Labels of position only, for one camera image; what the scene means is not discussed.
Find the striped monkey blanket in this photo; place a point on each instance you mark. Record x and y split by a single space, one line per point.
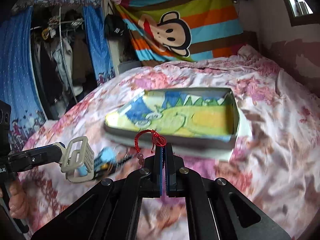
188 30

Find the blue kids smart watch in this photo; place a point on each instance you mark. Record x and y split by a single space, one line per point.
109 160

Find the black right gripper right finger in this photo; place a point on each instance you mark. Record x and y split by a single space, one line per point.
173 164

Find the left hand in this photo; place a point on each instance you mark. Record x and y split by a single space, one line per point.
18 203

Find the beige hair claw clip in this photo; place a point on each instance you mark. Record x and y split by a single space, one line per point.
77 161

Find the grey box with dinosaur drawing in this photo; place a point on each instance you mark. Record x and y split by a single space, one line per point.
201 122

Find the window with dark frame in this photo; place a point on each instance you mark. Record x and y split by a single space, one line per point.
302 12

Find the black cap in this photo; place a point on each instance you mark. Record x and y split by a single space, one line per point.
114 26

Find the blue fabric wardrobe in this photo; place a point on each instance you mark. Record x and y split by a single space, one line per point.
18 86

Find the hanging clothes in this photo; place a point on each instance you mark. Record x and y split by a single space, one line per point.
62 64

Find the floral pink bed quilt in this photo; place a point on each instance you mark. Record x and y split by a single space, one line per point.
241 118

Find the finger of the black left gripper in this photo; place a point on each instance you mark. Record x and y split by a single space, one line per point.
54 151
26 161

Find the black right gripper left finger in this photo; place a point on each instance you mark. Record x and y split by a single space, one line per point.
155 164

